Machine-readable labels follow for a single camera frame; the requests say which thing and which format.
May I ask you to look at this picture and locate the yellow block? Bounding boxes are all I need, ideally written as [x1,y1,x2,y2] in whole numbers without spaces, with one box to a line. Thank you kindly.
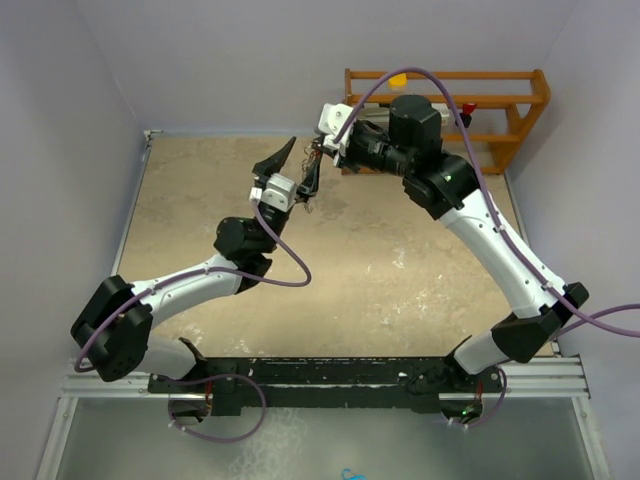
[387,73,408,91]

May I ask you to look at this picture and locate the wooden shelf rack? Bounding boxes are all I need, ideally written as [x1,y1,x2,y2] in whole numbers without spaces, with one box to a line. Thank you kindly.
[359,69,551,175]

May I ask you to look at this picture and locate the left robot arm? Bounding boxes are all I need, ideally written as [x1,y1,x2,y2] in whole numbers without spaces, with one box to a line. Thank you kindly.
[71,140,322,392]

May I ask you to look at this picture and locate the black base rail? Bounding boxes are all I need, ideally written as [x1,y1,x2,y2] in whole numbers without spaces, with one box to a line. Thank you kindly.
[149,356,504,416]

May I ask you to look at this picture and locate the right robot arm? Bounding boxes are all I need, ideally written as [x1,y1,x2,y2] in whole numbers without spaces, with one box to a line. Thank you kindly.
[319,95,589,391]

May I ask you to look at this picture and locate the red grey key holder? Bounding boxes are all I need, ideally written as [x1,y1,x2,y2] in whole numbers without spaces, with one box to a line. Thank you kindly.
[297,139,324,213]

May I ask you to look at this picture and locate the blue object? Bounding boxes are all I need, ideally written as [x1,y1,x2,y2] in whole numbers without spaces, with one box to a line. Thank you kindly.
[341,468,367,480]

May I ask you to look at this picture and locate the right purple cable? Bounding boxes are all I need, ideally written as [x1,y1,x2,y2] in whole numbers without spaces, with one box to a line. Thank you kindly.
[332,67,640,431]

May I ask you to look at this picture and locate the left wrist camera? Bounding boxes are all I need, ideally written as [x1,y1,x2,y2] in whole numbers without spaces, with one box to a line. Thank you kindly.
[248,172,299,211]

